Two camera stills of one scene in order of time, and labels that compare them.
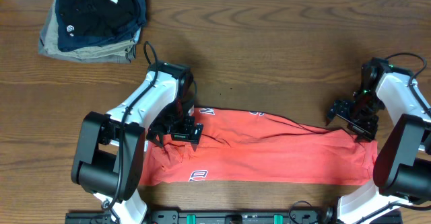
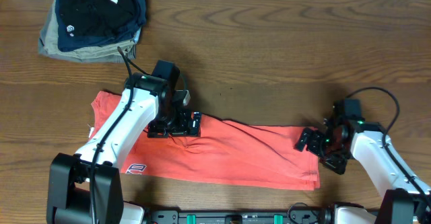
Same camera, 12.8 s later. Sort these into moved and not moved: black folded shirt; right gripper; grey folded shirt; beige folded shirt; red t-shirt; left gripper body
Moved: right gripper; red t-shirt
Not moved: black folded shirt; left gripper body; beige folded shirt; grey folded shirt
